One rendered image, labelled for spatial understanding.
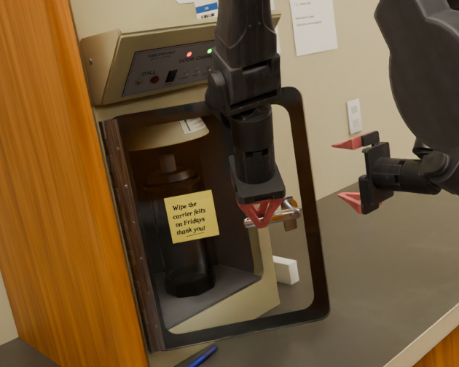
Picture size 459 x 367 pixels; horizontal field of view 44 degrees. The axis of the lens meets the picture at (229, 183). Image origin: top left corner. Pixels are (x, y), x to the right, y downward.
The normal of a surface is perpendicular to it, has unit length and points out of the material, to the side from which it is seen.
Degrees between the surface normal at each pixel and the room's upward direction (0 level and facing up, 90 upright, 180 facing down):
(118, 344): 90
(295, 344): 0
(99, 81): 90
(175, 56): 135
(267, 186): 25
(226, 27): 90
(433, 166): 54
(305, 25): 90
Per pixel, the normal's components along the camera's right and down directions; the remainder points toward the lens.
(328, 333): -0.16, -0.96
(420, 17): -0.90, 0.34
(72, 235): -0.73, 0.27
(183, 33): 0.58, 0.73
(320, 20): 0.66, 0.07
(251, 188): -0.10, -0.77
